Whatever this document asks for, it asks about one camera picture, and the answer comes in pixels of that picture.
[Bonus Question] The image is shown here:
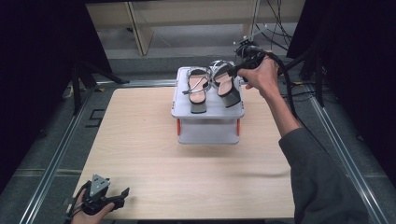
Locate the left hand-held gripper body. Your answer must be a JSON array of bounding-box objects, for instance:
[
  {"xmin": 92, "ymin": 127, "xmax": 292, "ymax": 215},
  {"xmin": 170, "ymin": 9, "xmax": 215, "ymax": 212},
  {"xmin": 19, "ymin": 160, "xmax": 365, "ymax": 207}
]
[{"xmin": 81, "ymin": 174, "xmax": 123, "ymax": 217}]

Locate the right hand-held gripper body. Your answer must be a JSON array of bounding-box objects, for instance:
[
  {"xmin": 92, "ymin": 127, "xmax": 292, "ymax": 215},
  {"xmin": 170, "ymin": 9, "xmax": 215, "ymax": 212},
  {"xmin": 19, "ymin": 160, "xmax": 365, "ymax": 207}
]
[{"xmin": 234, "ymin": 45, "xmax": 269, "ymax": 70}]

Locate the silver high-heeled sandal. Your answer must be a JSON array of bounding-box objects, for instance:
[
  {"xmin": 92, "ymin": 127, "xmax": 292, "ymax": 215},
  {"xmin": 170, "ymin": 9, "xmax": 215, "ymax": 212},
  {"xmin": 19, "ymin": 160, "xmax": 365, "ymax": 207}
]
[
  {"xmin": 181, "ymin": 65, "xmax": 213, "ymax": 115},
  {"xmin": 208, "ymin": 59, "xmax": 242, "ymax": 109}
]

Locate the grey plastic storage box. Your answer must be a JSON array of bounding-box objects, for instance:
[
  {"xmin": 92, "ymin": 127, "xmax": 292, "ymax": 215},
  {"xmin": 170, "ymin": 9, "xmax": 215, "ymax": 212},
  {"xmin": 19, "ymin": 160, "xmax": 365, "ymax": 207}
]
[{"xmin": 170, "ymin": 65, "xmax": 246, "ymax": 145}]

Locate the person's right hand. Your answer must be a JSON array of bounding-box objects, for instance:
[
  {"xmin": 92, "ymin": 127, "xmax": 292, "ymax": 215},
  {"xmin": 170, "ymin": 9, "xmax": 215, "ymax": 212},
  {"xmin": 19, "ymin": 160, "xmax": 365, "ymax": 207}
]
[{"xmin": 237, "ymin": 54, "xmax": 280, "ymax": 99}]

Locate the person's left hand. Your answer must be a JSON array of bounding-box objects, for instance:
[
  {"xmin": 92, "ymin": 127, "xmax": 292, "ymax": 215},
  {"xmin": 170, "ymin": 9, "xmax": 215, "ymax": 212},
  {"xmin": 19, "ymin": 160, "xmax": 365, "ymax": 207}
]
[{"xmin": 70, "ymin": 189, "xmax": 116, "ymax": 224}]

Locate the white stand with clamp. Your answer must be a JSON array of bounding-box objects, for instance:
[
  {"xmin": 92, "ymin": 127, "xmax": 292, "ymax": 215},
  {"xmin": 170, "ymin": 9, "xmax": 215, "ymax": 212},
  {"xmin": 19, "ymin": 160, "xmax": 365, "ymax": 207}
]
[{"xmin": 233, "ymin": 24, "xmax": 269, "ymax": 47}]

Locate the black metal stand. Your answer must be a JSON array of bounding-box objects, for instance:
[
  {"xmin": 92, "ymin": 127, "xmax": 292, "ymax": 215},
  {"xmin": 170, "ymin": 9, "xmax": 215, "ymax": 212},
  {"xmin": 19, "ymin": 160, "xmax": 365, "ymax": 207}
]
[
  {"xmin": 281, "ymin": 46, "xmax": 326, "ymax": 108},
  {"xmin": 70, "ymin": 60, "xmax": 130, "ymax": 116}
]

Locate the beige wooden cabinet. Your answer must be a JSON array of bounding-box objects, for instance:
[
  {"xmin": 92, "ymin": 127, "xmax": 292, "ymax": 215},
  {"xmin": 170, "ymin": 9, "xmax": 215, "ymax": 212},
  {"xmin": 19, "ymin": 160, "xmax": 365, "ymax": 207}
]
[{"xmin": 85, "ymin": 0, "xmax": 306, "ymax": 57}]

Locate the black curtain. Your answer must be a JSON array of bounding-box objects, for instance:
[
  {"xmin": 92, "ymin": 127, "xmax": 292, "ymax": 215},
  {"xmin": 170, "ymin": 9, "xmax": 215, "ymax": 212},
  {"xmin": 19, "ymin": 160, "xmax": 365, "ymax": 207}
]
[
  {"xmin": 0, "ymin": 0, "xmax": 113, "ymax": 190},
  {"xmin": 286, "ymin": 0, "xmax": 396, "ymax": 180}
]

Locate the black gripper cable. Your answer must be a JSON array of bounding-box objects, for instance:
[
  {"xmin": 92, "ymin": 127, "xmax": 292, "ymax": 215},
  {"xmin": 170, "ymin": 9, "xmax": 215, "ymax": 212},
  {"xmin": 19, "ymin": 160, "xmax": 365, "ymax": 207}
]
[
  {"xmin": 66, "ymin": 183, "xmax": 92, "ymax": 218},
  {"xmin": 264, "ymin": 50, "xmax": 331, "ymax": 157}
]

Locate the bundle of black cables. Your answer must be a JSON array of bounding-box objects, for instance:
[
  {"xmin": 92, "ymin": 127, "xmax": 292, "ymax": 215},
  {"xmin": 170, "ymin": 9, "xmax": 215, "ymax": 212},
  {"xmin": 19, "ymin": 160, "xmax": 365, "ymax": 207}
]
[{"xmin": 253, "ymin": 0, "xmax": 295, "ymax": 52}]

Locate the metal floor rail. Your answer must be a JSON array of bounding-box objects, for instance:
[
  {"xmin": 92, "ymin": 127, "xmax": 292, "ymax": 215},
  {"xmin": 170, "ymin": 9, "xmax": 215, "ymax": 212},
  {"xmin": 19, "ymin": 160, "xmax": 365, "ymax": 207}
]
[
  {"xmin": 18, "ymin": 83, "xmax": 96, "ymax": 224},
  {"xmin": 307, "ymin": 92, "xmax": 390, "ymax": 224},
  {"xmin": 96, "ymin": 78, "xmax": 178, "ymax": 89}
]

